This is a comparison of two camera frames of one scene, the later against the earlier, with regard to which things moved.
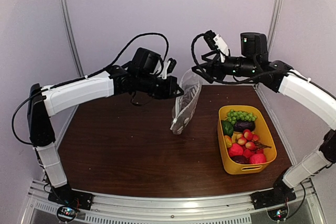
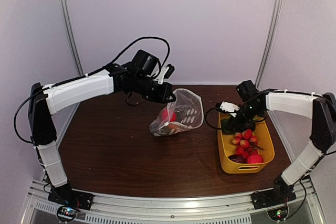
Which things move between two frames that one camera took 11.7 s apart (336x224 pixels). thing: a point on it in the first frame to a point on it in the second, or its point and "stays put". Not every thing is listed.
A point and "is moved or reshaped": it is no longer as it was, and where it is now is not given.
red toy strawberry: [235, 150] to [169, 114]
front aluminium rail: [308, 206] stays put
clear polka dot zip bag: [187, 98] is moved or reshaped
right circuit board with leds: [278, 213] stays put
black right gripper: [216, 65] to [238, 126]
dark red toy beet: [240, 159] stays put
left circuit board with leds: [66, 213] stays put
